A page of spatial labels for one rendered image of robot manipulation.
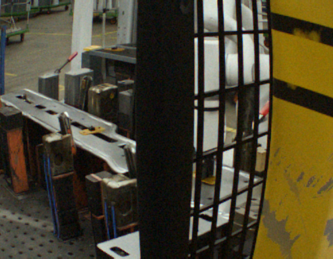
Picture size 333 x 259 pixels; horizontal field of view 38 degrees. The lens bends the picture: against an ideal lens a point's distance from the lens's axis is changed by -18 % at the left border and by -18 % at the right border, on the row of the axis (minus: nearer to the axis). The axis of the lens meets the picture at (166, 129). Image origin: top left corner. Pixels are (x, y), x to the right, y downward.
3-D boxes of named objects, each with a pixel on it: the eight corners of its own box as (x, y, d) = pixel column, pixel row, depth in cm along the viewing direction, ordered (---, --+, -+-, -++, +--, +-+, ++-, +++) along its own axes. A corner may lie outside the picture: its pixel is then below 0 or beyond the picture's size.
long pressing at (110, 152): (-10, 100, 211) (-10, 96, 211) (27, 89, 226) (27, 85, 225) (230, 224, 115) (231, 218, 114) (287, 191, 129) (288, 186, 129)
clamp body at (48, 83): (37, 154, 230) (34, 75, 219) (56, 148, 237) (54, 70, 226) (46, 160, 224) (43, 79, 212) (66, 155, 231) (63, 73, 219)
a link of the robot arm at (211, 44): (231, 90, 132) (193, 85, 134) (230, 38, 128) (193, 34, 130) (225, 98, 124) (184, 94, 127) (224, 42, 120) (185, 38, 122)
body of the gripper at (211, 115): (210, 93, 136) (209, 138, 140) (179, 100, 129) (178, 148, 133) (233, 100, 131) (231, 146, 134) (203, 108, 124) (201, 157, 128)
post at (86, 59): (81, 152, 234) (80, 52, 220) (94, 148, 239) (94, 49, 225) (90, 157, 229) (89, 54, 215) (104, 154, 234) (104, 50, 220)
